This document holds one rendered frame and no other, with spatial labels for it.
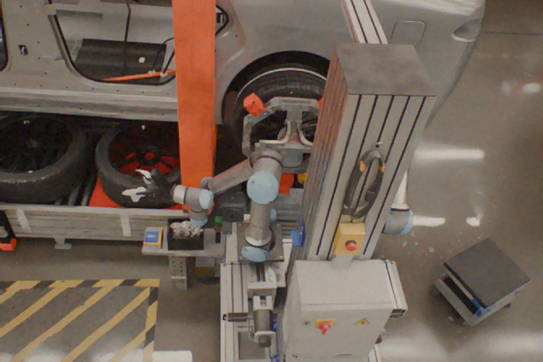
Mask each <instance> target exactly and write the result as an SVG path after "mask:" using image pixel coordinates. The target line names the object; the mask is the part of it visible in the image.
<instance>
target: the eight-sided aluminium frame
mask: <svg viewBox="0 0 543 362"><path fill-rule="evenodd" d="M277 110H284V111H287V110H291V111H303V112H313V113H314V114H315V115H316V116H317V117H319V113H320V107H319V102H318V101H317V100H316V99H299V98H285V97H275V98H273V99H270V100H269V101H267V102H266V103H265V104H264V105H263V112H262V113H260V114H258V115H257V116H256V117H254V116H252V115H251V114H249V115H247V116H246V117H245V120H244V131H243V143H242V152H243V153H244V154H245V155H246V156H247V157H249V156H250V155H251V154H252V153H254V152H256V151H257V150H255V148H253V147H252V146H251V145H250V131H251V126H253V125H254V124H256V123H258V122H260V121H261V120H262V119H264V118H265V117H267V116H269V115H270V114H272V113H274V112H276V111H277ZM309 161H310V157H309V158H307V159H306V160H303V161H302V162H301V163H300V164H298V165H297V166H285V165H284V168H283V172H282V173H286V174H304V173H307V172H308V168H309Z"/></svg>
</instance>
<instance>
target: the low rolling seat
mask: <svg viewBox="0 0 543 362"><path fill-rule="evenodd" d="M530 280H531V278H530V276H527V275H526V274H525V273H524V272H523V271H522V270H521V269H520V268H519V267H518V266H517V264H516V263H515V262H514V261H513V260H512V259H511V258H510V257H509V256H508V255H507V254H506V253H505V252H504V251H503V250H502V249H501V248H500V247H499V246H498V245H496V244H495V243H494V242H493V241H492V240H491V239H490V238H486V239H484V240H482V241H480V242H478V243H477V244H475V245H473V246H471V247H470V248H468V249H466V250H463V251H461V252H460V253H458V254H456V255H454V256H453V257H451V258H449V259H446V260H445V261H444V263H442V264H441V265H440V269H439V270H438V272H437V273H436V275H435V277H434V278H432V280H431V282H432V283H434V285H435V286H436V287H435V288H434V290H433V291H434V292H433V293H432V295H434V296H436V295H437V294H439V293H440V292H442V293H443V295H444V296H445V298H446V299H447V300H448V302H449V303H450V304H451V305H452V306H453V307H454V309H455V310H456V311H457V312H458V313H459V314H460V315H461V317H459V318H458V319H457V323H458V324H459V325H461V326H468V325H469V324H470V325H471V326H473V325H475V324H477V323H478V322H480V321H481V320H482V319H484V318H486V317H487V316H489V315H491V314H492V313H494V312H495V311H497V310H499V309H501V308H503V307H504V308H508V307H510V306H511V301H513V300H515V299H516V298H517V296H518V295H519V293H520V292H521V291H522V290H523V289H524V287H525V286H526V285H527V284H529V282H530Z"/></svg>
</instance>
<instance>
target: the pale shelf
mask: <svg viewBox="0 0 543 362"><path fill-rule="evenodd" d="M166 230H167V228H166V227H163V234H162V244H161V248H160V249H159V248H158V246H152V245H142V249H141V254H142V255H181V256H206V257H221V244H215V242H216V231H215V230H214V229H204V250H167V241H166ZM146 231H159V233H160V231H161V227H146ZM145 233H146V232H145Z"/></svg>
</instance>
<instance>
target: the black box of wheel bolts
mask: <svg viewBox="0 0 543 362"><path fill-rule="evenodd" d="M166 241H167V250H204V225H200V226H198V225H193V224H192V223H191V219H190V218H167V230H166Z"/></svg>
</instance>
